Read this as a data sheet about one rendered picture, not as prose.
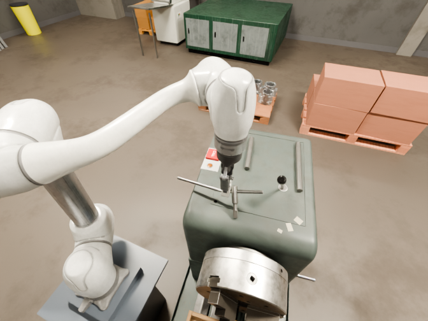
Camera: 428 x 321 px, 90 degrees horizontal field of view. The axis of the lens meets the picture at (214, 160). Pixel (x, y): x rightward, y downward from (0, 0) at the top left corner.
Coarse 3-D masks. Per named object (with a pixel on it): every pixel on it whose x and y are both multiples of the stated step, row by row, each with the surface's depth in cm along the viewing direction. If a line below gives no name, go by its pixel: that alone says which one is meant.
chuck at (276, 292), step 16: (208, 272) 71; (224, 272) 67; (240, 272) 66; (256, 272) 66; (272, 272) 68; (208, 288) 69; (224, 288) 64; (240, 288) 63; (256, 288) 63; (272, 288) 65; (240, 304) 77; (256, 304) 68; (272, 304) 63
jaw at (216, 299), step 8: (216, 280) 68; (216, 288) 67; (216, 296) 65; (224, 296) 67; (216, 304) 65; (224, 304) 66; (232, 304) 69; (216, 312) 67; (224, 312) 65; (232, 312) 68; (224, 320) 66; (232, 320) 67
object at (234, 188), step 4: (232, 188) 75; (236, 188) 75; (232, 192) 75; (236, 192) 75; (232, 196) 75; (236, 196) 75; (232, 200) 75; (236, 200) 75; (236, 204) 75; (236, 208) 75; (236, 212) 75; (236, 216) 75
